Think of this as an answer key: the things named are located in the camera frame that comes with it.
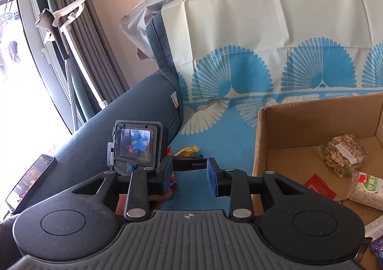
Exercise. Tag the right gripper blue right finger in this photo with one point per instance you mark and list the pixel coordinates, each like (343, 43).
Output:
(219, 181)

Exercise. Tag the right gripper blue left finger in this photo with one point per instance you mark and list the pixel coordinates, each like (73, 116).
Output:
(163, 175)

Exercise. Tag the yellow snack packet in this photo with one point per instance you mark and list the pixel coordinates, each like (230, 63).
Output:
(188, 151)

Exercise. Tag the red square snack packet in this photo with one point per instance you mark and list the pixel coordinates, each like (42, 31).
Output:
(317, 184)

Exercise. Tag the round puffed grain cake packet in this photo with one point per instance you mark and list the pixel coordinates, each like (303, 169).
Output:
(343, 154)

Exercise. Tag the clear white rice cracker packet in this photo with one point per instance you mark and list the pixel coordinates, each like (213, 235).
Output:
(365, 189)

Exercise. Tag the white silver stick packet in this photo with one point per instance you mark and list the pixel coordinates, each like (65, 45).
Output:
(374, 229)

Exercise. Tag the purple candy wrapper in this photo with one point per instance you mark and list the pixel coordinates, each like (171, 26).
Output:
(377, 248)

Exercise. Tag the black chocolate snack packet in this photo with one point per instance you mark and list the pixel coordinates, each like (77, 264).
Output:
(363, 248)

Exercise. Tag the person's left hand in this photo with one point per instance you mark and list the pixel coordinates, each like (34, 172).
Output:
(155, 201)

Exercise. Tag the black smartphone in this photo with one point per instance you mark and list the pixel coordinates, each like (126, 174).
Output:
(23, 189)

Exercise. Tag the blue fan-pattern sofa cover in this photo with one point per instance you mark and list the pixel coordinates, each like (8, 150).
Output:
(235, 57)

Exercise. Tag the white clothes drying rack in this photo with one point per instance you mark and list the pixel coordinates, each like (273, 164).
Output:
(57, 27)

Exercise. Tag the grey window curtain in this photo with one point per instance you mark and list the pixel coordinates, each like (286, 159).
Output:
(99, 60)

